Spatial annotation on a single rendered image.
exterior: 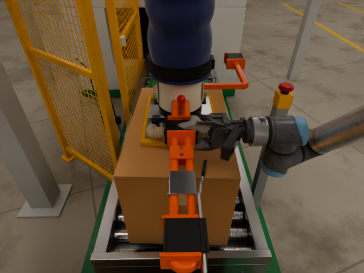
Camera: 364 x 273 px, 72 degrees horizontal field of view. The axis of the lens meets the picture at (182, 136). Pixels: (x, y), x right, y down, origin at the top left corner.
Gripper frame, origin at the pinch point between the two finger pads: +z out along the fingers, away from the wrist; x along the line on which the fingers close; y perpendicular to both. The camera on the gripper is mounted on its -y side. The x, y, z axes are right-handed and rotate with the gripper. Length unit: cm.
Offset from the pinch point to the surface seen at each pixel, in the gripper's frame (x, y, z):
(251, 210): -52, 11, -32
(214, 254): -51, -10, -12
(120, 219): -57, 12, 29
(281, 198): -112, 65, -78
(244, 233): -57, 3, -27
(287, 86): -8, 46, -49
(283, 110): -20, 45, -50
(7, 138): -44, 57, 100
